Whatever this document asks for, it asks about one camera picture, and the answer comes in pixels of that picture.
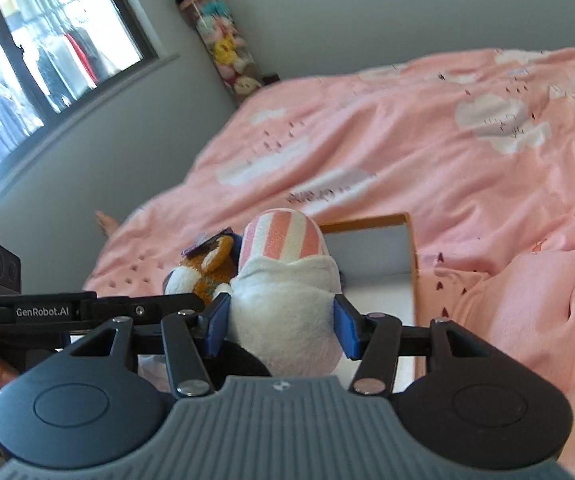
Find row of hanging clothes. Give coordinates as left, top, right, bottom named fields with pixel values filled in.
left=0, top=5, right=103, bottom=161

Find white plush with striped hat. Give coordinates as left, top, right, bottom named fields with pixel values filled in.
left=215, top=208, right=344, bottom=378

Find dark framed window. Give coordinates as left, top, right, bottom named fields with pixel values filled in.
left=0, top=0, right=161, bottom=176

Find orange cardboard box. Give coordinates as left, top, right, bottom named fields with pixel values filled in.
left=317, top=212, right=421, bottom=391

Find person's bare foot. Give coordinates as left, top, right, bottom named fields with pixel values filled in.
left=95, top=210, right=119, bottom=239

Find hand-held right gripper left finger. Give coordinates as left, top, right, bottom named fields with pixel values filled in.
left=70, top=292, right=232, bottom=397

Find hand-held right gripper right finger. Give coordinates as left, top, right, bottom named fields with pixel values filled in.
left=333, top=294, right=493, bottom=395

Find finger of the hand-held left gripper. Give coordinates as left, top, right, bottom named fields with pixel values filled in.
left=96, top=294, right=206, bottom=332

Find brown and white plush dog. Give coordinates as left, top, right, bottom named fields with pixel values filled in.
left=162, top=227, right=241, bottom=306

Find column of small plush toys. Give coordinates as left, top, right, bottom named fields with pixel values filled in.
left=178, top=0, right=263, bottom=98

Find pink cloud print blanket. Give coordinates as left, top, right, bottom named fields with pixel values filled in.
left=82, top=47, right=575, bottom=480

